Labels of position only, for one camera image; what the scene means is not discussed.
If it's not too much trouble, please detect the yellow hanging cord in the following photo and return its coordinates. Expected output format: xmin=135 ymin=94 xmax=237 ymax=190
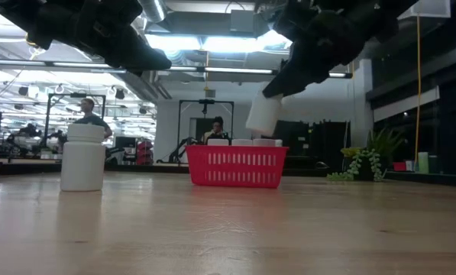
xmin=414 ymin=14 xmax=422 ymax=161

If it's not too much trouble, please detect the red plastic slotted basket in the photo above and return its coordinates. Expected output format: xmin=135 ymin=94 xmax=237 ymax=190
xmin=184 ymin=144 xmax=289 ymax=189

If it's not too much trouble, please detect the grey ceiling unit box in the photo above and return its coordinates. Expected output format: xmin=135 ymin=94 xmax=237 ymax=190
xmin=230 ymin=9 xmax=256 ymax=34

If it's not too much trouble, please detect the light green cup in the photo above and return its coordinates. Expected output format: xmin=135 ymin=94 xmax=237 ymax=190
xmin=417 ymin=151 xmax=430 ymax=174

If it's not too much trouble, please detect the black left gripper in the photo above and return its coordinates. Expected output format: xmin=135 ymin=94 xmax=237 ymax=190
xmin=40 ymin=0 xmax=173 ymax=76

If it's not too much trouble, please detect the silver ceiling duct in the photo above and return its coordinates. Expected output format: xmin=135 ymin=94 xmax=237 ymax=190
xmin=137 ymin=0 xmax=168 ymax=23

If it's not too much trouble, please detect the long overhead light bar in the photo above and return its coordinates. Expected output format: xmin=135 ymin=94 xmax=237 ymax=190
xmin=0 ymin=57 xmax=353 ymax=79

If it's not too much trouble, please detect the person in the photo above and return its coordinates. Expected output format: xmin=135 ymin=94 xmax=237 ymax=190
xmin=200 ymin=115 xmax=232 ymax=145
xmin=73 ymin=97 xmax=113 ymax=139

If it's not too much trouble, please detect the black metal frame stand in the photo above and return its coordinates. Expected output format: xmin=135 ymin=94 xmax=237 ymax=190
xmin=177 ymin=99 xmax=235 ymax=165
xmin=43 ymin=92 xmax=107 ymax=160

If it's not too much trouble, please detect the green potted plant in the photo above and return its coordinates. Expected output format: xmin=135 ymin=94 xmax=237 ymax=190
xmin=325 ymin=125 xmax=404 ymax=183

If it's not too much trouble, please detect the black cabinet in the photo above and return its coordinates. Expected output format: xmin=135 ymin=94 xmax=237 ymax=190
xmin=273 ymin=119 xmax=351 ymax=169

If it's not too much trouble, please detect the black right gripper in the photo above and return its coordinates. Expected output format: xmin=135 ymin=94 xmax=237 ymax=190
xmin=261 ymin=7 xmax=368 ymax=99

